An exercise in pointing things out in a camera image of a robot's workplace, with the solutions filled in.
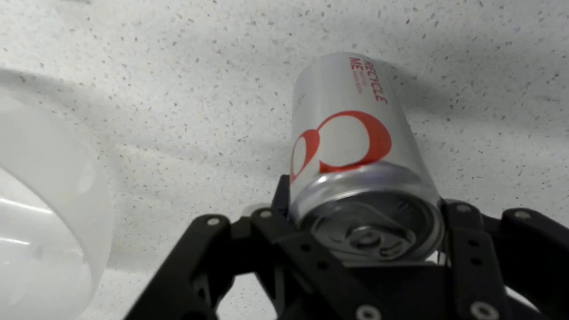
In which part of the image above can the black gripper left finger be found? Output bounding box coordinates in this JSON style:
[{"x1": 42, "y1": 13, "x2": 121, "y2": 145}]
[{"x1": 124, "y1": 177, "x2": 385, "y2": 320}]

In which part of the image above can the silver red coke can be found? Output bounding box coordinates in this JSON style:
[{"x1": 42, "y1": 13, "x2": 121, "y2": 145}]
[{"x1": 288, "y1": 54, "x2": 444, "y2": 267}]

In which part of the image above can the translucent white plastic bowl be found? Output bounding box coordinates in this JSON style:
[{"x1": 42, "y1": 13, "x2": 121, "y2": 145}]
[{"x1": 0, "y1": 91, "x2": 113, "y2": 320}]

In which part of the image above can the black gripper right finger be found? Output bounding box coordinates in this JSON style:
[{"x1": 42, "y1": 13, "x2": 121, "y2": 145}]
[{"x1": 355, "y1": 203, "x2": 569, "y2": 320}]

